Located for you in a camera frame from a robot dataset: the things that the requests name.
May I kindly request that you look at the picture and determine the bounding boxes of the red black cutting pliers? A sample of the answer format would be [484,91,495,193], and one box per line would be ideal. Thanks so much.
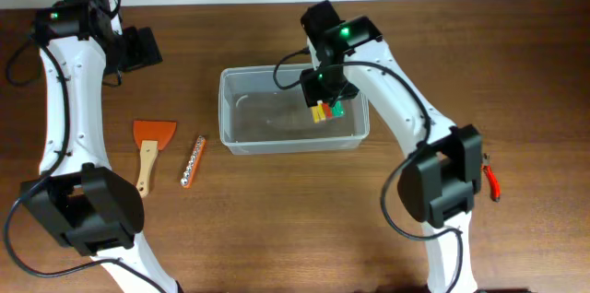
[481,153,502,203]

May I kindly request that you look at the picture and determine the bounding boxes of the orange socket rail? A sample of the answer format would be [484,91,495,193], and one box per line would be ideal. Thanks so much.
[180,135,207,189]

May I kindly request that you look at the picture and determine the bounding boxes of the clear case of coloured bits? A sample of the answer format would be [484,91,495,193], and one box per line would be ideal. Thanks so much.
[310,100,346,123]

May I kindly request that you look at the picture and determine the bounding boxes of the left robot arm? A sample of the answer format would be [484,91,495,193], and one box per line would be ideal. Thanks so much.
[17,0,181,292]

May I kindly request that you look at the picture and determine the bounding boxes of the orange scraper wooden handle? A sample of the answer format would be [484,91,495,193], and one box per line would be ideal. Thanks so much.
[133,120,177,197]

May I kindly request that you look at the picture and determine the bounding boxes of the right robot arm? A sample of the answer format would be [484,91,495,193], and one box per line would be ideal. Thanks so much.
[300,1,482,292]

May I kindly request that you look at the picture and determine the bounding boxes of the clear plastic container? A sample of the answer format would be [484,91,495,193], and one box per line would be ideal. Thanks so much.
[218,65,370,155]

